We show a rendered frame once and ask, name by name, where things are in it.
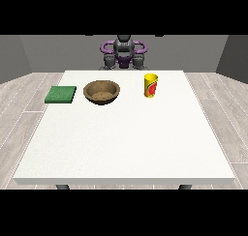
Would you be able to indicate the brown wooden bowl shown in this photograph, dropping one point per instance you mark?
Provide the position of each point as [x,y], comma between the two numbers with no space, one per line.
[101,92]

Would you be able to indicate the yellow cup with melon print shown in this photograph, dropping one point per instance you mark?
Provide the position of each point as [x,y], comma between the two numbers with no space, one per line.
[150,85]

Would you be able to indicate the green square pad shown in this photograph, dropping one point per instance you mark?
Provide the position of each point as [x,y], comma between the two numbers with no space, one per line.
[60,94]

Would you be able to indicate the grey robot trunk purple rings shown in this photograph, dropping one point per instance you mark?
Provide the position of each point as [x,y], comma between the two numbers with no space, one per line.
[123,53]

